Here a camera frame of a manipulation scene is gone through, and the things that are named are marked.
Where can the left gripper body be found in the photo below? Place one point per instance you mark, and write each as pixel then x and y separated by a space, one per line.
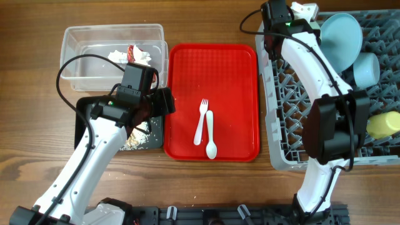
pixel 157 103

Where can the rice and food scraps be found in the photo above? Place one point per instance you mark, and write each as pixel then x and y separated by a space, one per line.
pixel 138 137

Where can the white napkin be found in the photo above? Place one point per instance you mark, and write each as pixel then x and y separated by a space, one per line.
pixel 121 58

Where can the red snack wrapper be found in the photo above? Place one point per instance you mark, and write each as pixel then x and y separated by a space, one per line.
pixel 134 54

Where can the white plastic fork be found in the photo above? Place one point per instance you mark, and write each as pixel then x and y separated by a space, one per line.
pixel 199 130

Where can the white plastic spoon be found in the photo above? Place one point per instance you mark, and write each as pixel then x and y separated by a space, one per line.
pixel 211 148

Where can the light blue plate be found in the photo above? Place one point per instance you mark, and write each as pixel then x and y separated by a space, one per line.
pixel 341 41

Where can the light blue bowl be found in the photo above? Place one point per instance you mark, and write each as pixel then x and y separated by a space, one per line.
pixel 366 70

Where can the yellow plastic cup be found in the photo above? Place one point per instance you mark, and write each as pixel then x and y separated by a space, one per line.
pixel 383 125

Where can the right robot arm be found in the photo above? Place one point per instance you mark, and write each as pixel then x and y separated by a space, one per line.
pixel 336 124

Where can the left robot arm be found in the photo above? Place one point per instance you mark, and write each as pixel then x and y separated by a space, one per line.
pixel 110 123

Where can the black plastic tray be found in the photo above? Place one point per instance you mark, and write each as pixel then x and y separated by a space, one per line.
pixel 155 140

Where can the clear plastic bin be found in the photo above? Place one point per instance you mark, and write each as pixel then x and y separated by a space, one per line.
pixel 93 74

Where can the red serving tray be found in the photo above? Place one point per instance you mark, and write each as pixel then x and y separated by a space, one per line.
pixel 226 75

